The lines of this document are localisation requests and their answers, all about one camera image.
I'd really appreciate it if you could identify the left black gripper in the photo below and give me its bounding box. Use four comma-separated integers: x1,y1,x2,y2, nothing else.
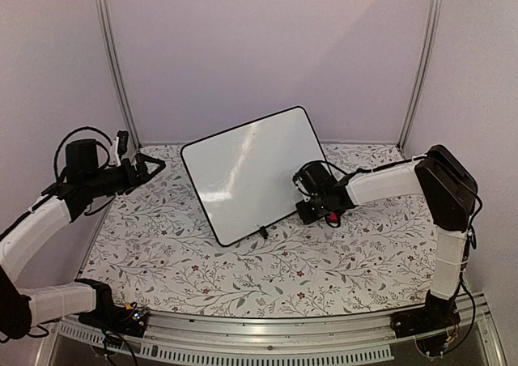
85,152,165,198

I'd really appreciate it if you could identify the white whiteboard with black frame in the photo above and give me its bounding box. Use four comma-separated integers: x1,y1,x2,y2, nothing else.
180,106,325,247

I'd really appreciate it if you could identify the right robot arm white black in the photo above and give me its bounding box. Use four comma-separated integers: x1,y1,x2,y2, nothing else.
292,145,483,330

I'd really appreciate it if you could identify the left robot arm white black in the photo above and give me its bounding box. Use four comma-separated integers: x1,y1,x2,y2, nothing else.
1,130,166,341

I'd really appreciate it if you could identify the black whiteboard stand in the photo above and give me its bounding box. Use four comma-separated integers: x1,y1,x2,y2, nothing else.
258,227,269,240

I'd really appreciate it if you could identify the floral patterned table mat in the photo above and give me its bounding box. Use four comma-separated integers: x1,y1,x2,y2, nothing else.
82,145,436,318

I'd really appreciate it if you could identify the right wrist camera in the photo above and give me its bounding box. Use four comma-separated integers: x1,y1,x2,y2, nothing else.
292,173,311,198

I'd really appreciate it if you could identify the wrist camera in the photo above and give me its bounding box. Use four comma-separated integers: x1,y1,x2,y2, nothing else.
292,173,311,198
108,130,129,167

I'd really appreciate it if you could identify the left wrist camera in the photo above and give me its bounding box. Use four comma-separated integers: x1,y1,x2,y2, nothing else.
108,130,129,167

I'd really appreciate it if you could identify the front aluminium rail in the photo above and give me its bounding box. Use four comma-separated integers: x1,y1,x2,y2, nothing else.
35,292,509,365

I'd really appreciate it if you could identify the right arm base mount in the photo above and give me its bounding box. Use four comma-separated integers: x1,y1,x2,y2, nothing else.
390,299,461,338

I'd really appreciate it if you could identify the left aluminium frame post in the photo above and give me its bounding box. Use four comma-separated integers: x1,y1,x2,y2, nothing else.
95,0,142,149

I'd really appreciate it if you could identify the aluminium frame post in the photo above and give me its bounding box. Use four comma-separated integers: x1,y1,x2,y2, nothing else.
95,0,142,149
397,0,442,152

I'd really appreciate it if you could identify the right aluminium frame post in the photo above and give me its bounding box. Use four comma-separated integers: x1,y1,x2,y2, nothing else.
397,0,442,152

